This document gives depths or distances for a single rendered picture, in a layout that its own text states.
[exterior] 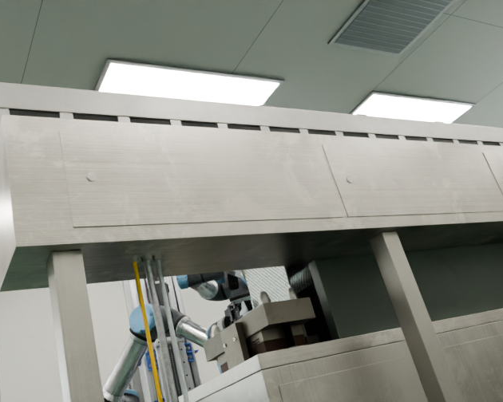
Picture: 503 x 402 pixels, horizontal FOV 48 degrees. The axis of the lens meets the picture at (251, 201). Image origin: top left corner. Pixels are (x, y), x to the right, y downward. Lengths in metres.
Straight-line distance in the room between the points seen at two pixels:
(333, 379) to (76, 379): 0.73
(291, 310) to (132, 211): 0.57
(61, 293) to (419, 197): 1.08
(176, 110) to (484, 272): 1.23
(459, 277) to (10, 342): 4.11
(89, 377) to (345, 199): 0.81
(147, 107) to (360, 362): 0.93
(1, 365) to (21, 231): 4.20
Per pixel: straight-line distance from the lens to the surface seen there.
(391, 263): 1.62
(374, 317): 1.74
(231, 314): 2.03
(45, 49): 3.21
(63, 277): 1.17
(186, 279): 2.31
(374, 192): 1.64
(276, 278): 1.82
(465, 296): 2.07
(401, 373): 1.74
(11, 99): 1.52
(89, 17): 3.07
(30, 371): 5.34
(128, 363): 2.40
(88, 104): 1.56
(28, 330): 5.43
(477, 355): 1.99
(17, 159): 1.23
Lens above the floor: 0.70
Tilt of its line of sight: 23 degrees up
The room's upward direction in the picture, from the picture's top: 16 degrees counter-clockwise
